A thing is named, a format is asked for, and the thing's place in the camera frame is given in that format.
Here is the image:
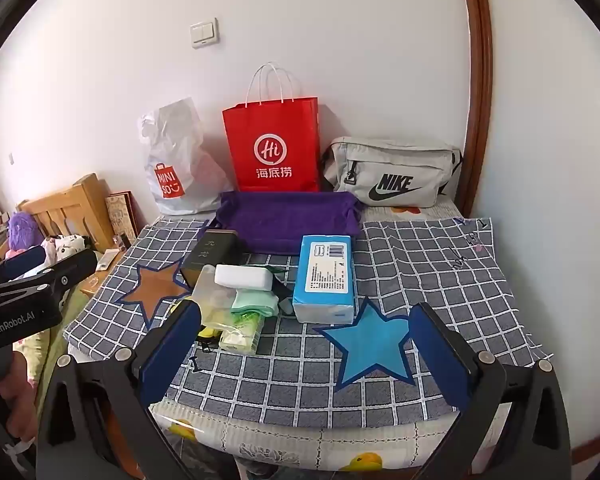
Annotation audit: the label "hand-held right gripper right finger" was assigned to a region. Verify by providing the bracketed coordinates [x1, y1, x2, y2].
[409, 302, 573, 480]

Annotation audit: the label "wooden nightstand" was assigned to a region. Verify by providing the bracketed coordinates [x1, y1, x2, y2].
[79, 245, 131, 302]

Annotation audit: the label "dark green tin box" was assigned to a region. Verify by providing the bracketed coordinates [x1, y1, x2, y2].
[179, 229, 241, 286]

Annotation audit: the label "white plastic shopping bag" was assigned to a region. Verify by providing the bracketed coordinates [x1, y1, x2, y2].
[139, 97, 236, 215]

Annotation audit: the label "grey waist bag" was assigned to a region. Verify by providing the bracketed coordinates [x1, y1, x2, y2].
[321, 136, 465, 208]

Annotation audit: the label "brown star patch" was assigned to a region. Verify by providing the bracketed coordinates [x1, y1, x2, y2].
[116, 260, 193, 325]

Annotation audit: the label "blue star patch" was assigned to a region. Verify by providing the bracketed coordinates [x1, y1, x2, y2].
[312, 297, 421, 391]

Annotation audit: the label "patterned book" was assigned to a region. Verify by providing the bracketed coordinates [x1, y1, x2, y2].
[104, 190, 140, 251]

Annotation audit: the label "grey checkered cloth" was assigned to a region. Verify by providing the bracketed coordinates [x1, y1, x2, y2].
[62, 215, 556, 431]

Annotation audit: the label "light green wipes packet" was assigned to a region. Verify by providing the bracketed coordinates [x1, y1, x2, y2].
[219, 310, 266, 353]

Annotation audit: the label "red paper bag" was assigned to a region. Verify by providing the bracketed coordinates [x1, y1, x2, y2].
[222, 62, 322, 193]

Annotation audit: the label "yellow and black cloth item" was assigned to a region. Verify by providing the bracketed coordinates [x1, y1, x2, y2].
[196, 326, 222, 353]

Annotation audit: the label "floral quilt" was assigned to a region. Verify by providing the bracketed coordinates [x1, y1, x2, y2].
[10, 234, 101, 411]

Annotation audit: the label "white tube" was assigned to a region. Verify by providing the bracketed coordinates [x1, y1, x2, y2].
[96, 249, 122, 272]

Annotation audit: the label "person's left hand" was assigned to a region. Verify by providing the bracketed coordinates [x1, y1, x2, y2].
[0, 345, 38, 443]

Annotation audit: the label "purple plush toy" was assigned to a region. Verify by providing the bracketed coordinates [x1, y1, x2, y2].
[7, 211, 43, 253]

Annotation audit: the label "clear plastic bag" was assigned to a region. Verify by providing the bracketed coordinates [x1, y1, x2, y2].
[190, 267, 241, 331]

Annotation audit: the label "purple cloth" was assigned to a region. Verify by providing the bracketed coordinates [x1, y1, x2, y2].
[197, 191, 365, 256]

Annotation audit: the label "brown wooden door frame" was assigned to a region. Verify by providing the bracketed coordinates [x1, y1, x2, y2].
[457, 0, 495, 218]

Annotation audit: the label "blue tissue pack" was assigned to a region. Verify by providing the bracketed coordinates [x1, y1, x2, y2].
[292, 235, 356, 324]

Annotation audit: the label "wooden headboard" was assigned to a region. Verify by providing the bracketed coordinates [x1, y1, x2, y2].
[19, 173, 115, 253]

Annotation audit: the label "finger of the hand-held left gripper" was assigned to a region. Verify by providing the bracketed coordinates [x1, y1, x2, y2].
[7, 249, 99, 293]
[0, 247, 48, 281]

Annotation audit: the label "white light switch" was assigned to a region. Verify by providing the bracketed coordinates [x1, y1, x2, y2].
[190, 18, 220, 49]

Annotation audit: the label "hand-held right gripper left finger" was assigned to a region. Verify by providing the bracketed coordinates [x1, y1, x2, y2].
[35, 299, 203, 480]

